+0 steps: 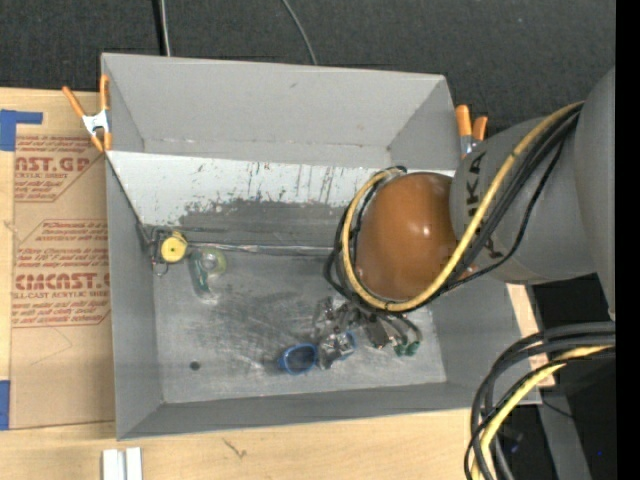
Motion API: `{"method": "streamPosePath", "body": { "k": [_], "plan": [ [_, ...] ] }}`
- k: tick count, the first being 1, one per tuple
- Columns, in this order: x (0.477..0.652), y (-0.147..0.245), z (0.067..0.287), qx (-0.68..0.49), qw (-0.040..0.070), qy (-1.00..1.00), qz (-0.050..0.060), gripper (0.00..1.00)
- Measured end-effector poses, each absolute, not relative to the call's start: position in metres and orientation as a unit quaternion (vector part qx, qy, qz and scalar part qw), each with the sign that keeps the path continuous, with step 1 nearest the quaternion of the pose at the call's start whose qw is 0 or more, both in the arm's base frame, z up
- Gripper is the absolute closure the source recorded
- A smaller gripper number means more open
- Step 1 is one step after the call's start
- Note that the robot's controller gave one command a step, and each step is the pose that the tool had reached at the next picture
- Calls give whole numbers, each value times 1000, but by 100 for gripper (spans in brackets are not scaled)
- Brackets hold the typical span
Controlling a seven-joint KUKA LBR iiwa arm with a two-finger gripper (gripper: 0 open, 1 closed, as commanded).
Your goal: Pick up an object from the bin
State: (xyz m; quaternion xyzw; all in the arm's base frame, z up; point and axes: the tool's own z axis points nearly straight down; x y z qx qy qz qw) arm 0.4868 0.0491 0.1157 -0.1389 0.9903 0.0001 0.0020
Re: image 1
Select clear green-tinted plastic thing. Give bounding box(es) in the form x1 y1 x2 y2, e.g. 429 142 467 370
188 247 228 302

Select grey metal bin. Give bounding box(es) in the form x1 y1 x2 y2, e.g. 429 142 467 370
99 51 524 442

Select blue sunglasses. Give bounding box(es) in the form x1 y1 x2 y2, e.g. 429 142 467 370
277 330 359 376

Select brown cardboard board red print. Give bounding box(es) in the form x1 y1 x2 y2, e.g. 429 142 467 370
0 86 117 432

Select yellow round disc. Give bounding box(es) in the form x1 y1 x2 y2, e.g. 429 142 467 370
159 235 190 265

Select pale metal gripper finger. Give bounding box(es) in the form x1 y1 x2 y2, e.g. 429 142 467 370
318 331 357 370
313 297 355 332

